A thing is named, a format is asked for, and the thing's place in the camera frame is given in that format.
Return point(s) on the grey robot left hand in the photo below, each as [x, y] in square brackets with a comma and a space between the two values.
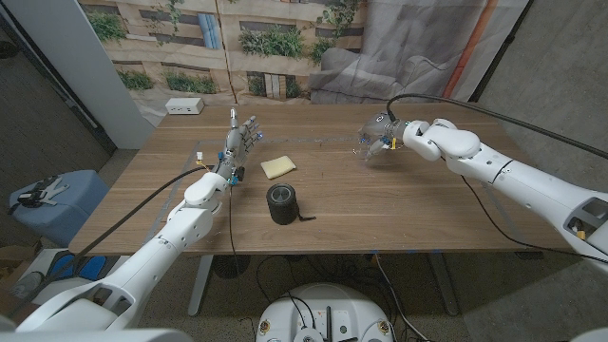
[233, 142]

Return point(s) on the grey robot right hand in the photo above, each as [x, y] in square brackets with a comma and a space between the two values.
[385, 128]

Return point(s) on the clear glass beaker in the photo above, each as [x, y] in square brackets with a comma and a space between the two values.
[363, 152]

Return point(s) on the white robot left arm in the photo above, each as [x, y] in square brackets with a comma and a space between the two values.
[157, 252]

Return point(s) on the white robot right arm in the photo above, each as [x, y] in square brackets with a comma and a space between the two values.
[522, 185]

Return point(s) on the yellow sponge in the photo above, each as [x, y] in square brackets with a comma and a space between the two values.
[278, 167]

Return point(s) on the black cylindrical speaker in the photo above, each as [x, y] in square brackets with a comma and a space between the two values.
[282, 209]

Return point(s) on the white power strip box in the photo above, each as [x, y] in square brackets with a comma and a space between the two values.
[184, 106]

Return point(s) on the printed backdrop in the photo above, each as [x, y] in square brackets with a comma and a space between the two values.
[285, 71]

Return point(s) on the black round floor fan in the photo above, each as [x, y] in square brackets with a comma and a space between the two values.
[231, 266]

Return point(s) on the white table leg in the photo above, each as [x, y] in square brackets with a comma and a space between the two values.
[199, 290]
[444, 285]

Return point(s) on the white pillar panel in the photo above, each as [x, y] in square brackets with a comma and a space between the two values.
[81, 57]

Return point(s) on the blue padded stool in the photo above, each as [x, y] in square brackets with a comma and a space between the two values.
[71, 214]

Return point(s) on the white robot torso base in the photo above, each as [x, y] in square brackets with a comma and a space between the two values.
[323, 304]

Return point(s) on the grey and black tool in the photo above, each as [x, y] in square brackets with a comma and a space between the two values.
[45, 192]

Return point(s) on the cardboard box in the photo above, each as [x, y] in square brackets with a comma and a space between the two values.
[14, 259]

